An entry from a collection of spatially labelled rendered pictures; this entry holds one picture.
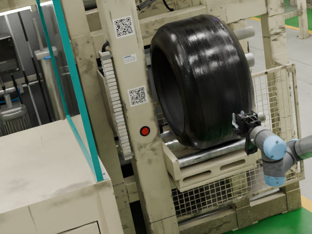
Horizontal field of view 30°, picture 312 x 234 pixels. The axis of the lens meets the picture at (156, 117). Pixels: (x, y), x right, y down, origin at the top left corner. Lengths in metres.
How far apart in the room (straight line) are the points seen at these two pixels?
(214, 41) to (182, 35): 0.13
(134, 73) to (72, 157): 0.59
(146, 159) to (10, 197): 0.88
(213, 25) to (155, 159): 0.61
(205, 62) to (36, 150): 0.74
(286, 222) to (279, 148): 1.59
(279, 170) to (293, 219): 1.54
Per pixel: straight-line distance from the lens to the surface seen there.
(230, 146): 2.51
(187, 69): 2.24
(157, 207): 2.59
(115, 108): 2.36
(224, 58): 2.28
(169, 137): 2.70
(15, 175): 1.85
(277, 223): 3.59
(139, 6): 2.68
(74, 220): 1.72
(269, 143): 2.02
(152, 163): 2.49
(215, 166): 2.49
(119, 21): 2.26
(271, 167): 2.08
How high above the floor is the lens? 2.07
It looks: 23 degrees down
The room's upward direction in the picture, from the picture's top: 11 degrees counter-clockwise
